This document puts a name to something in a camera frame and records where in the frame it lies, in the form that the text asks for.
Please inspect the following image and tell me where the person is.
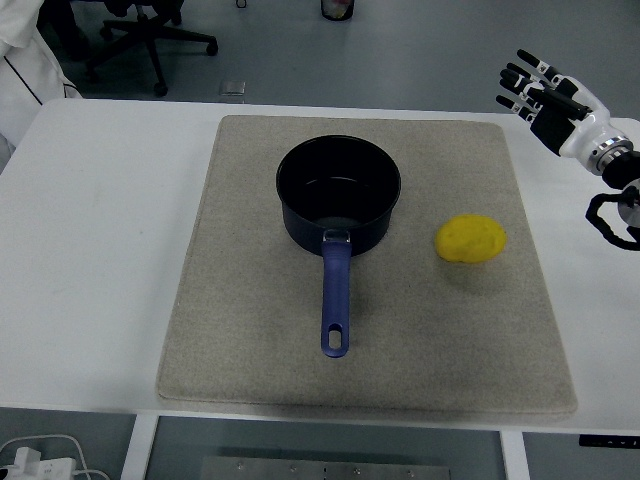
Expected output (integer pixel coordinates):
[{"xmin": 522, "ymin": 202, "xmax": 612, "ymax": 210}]
[{"xmin": 0, "ymin": 0, "xmax": 93, "ymax": 167}]

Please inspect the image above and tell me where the waste bin with black liner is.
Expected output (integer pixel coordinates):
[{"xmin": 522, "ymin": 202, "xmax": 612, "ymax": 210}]
[{"xmin": 320, "ymin": 0, "xmax": 355, "ymax": 22}]

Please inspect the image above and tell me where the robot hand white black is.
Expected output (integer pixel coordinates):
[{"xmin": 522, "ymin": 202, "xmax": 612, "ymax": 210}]
[{"xmin": 496, "ymin": 48, "xmax": 612, "ymax": 160}]

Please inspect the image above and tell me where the white power cable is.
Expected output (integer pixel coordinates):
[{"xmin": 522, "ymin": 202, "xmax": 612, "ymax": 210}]
[{"xmin": 0, "ymin": 433, "xmax": 109, "ymax": 480}]

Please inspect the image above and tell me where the black office chair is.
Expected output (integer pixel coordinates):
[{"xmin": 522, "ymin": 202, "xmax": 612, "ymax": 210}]
[{"xmin": 85, "ymin": 0, "xmax": 219, "ymax": 98}]

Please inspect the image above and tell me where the white table leg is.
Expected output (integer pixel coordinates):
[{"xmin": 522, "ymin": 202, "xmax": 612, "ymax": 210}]
[
  {"xmin": 119, "ymin": 413, "xmax": 160, "ymax": 480},
  {"xmin": 499, "ymin": 429, "xmax": 531, "ymax": 480}
]

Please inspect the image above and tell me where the grey metal plate with screws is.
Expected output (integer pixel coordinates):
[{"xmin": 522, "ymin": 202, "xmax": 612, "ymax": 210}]
[{"xmin": 200, "ymin": 455, "xmax": 455, "ymax": 480}]

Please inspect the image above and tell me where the blue pot with handle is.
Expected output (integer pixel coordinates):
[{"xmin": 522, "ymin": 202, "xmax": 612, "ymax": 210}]
[{"xmin": 275, "ymin": 134, "xmax": 403, "ymax": 359}]

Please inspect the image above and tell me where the white power strip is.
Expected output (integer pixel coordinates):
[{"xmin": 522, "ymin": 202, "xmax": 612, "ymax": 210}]
[{"xmin": 0, "ymin": 446, "xmax": 76, "ymax": 480}]

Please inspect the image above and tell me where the beige fabric mat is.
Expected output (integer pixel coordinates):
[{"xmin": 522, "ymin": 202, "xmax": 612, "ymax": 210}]
[{"xmin": 156, "ymin": 114, "xmax": 579, "ymax": 416}]

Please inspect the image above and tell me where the black table control panel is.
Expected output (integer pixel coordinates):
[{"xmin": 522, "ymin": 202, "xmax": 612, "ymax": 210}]
[{"xmin": 579, "ymin": 435, "xmax": 640, "ymax": 448}]

